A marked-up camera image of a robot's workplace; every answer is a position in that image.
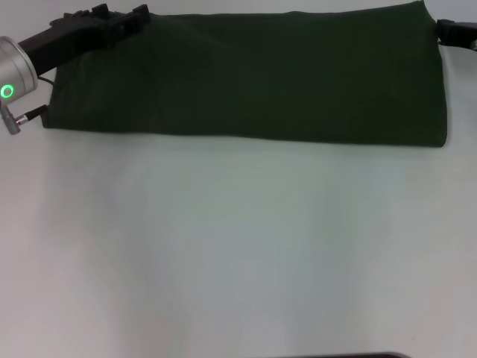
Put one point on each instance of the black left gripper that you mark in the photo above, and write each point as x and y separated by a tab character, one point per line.
63	43

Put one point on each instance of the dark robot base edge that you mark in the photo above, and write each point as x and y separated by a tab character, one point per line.
365	355

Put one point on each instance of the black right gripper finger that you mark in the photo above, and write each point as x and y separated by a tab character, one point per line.
456	33

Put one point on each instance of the dark green T-shirt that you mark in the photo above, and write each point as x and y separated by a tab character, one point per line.
261	74

